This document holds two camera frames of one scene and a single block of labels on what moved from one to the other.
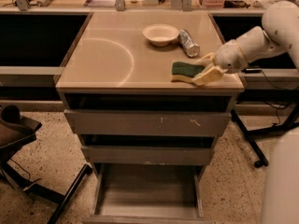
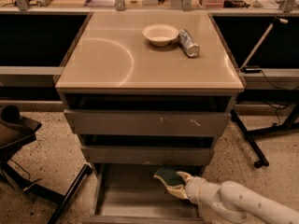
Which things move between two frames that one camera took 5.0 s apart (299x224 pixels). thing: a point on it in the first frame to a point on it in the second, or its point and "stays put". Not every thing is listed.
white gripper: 230,58 to 195,188
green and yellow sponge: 183,72 to 170,176
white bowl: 161,35 stays put
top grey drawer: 149,123 stays put
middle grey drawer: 147,155 stays put
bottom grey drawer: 147,193 stays put
